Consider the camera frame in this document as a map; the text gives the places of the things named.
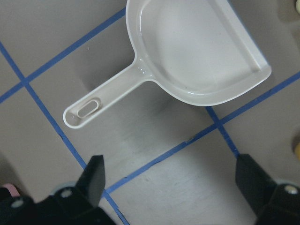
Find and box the yellow sponge piece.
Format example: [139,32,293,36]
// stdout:
[294,143,300,160]

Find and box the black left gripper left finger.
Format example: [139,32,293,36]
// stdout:
[75,155,105,207]

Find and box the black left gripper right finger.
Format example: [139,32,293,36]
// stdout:
[235,154,277,211]

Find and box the pink bin with black bag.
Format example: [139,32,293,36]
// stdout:
[2,183,20,197]

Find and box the white plastic dustpan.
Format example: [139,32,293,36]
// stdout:
[63,0,272,129]

